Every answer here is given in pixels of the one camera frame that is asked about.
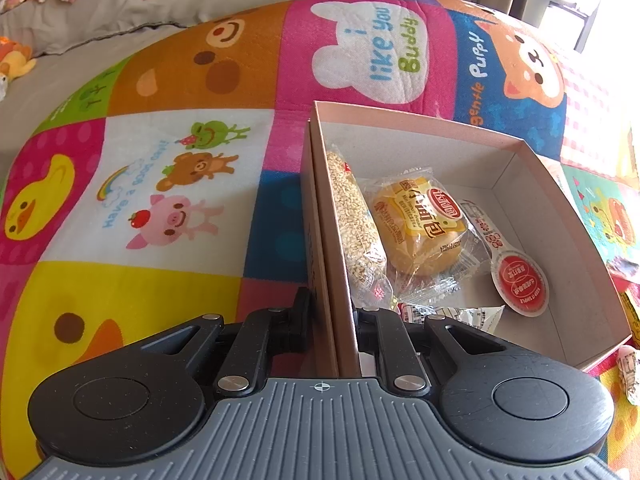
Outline red round jelly packet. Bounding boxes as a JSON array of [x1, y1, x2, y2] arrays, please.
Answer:
[[459, 200, 550, 318]]

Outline colourful cartoon play mat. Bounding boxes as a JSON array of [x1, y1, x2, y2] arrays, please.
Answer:
[[1, 0, 639, 479]]

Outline pink cardboard box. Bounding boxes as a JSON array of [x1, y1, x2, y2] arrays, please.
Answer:
[[302, 102, 630, 377]]

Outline nuts packet yellow white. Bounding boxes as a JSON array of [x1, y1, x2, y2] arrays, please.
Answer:
[[398, 304, 504, 334]]

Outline orange lion plush toy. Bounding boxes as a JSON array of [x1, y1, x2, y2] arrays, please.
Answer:
[[0, 37, 37, 101]]

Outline sesame rice bar packet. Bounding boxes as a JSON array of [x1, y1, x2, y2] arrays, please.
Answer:
[[326, 148, 394, 310]]

